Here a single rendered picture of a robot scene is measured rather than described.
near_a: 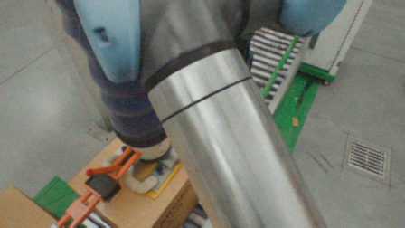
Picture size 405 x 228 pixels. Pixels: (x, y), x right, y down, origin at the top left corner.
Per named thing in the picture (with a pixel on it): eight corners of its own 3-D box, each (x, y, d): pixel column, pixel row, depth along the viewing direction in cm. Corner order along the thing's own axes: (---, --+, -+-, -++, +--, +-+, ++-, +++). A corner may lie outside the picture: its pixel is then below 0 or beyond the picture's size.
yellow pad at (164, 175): (183, 129, 119) (183, 123, 115) (202, 139, 115) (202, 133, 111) (136, 188, 100) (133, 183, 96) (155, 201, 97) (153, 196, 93)
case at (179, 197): (168, 137, 164) (160, 95, 133) (221, 168, 150) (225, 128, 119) (98, 215, 132) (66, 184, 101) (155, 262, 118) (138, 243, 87)
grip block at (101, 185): (104, 173, 94) (99, 165, 89) (124, 185, 90) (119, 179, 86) (88, 191, 89) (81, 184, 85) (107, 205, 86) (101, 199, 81)
